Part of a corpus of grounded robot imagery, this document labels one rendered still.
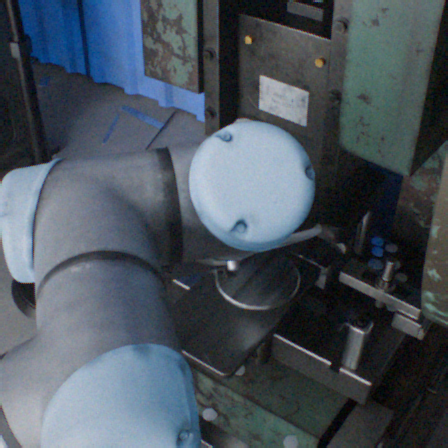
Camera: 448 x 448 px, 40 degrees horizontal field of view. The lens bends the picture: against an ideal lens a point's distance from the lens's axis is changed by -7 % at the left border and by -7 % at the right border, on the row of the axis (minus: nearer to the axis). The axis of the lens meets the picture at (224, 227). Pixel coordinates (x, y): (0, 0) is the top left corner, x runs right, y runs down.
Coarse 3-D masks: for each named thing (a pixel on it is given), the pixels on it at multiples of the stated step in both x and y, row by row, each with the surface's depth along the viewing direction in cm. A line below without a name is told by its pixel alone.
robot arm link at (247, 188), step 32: (224, 128) 38; (256, 128) 38; (192, 160) 39; (224, 160) 37; (256, 160) 37; (288, 160) 38; (192, 192) 38; (224, 192) 37; (256, 192) 37; (288, 192) 37; (192, 224) 38; (224, 224) 37; (256, 224) 37; (288, 224) 37; (192, 256) 40; (224, 256) 42
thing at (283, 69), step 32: (288, 0) 76; (256, 32) 76; (288, 32) 73; (320, 32) 72; (256, 64) 79; (288, 64) 76; (320, 64) 72; (256, 96) 82; (288, 96) 79; (320, 96) 76; (288, 128) 82; (320, 128) 79; (320, 192) 85; (352, 192) 93
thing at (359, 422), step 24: (432, 336) 107; (408, 360) 104; (432, 360) 128; (384, 384) 100; (408, 384) 100; (432, 384) 163; (360, 408) 94; (384, 408) 94; (408, 408) 144; (432, 408) 162; (360, 432) 91; (384, 432) 107; (408, 432) 157; (432, 432) 157
